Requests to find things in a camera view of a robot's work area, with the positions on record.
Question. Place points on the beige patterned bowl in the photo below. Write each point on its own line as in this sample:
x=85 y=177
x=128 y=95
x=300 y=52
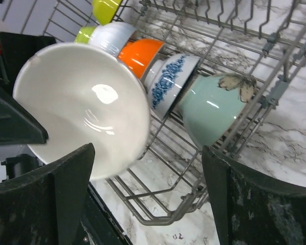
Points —
x=81 y=94

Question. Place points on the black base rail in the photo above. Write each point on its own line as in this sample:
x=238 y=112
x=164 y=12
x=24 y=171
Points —
x=99 y=222

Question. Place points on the grey wire dish rack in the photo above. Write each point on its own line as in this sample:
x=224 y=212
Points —
x=264 y=39

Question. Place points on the grey bowl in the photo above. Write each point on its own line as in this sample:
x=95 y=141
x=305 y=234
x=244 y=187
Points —
x=112 y=37

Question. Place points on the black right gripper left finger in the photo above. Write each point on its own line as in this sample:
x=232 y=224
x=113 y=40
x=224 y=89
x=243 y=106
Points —
x=44 y=206

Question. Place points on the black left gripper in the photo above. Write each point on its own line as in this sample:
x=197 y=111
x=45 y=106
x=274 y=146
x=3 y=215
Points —
x=17 y=126

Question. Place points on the white round bowl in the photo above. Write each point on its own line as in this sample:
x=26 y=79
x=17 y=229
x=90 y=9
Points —
x=139 y=54

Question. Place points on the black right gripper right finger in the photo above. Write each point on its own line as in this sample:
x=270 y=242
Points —
x=250 y=207

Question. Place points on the yellow-green bowl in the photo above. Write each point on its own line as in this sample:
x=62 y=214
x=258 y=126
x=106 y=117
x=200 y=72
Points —
x=105 y=10

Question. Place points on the blue floral bowl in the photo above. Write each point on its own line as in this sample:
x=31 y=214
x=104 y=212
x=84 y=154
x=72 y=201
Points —
x=166 y=79

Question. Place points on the celadon green bowl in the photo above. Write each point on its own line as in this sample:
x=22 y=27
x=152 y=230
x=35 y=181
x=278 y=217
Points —
x=211 y=104

